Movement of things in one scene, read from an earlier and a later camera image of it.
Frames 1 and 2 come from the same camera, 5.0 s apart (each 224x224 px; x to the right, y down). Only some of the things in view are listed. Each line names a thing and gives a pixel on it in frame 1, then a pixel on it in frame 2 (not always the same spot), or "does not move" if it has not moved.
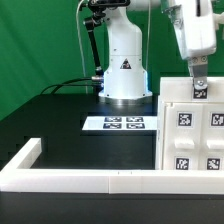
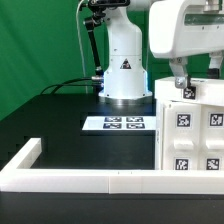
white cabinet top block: x=181 y=89 does not move
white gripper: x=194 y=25 → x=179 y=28
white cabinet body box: x=190 y=135 does not move
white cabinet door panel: x=182 y=136 does not move
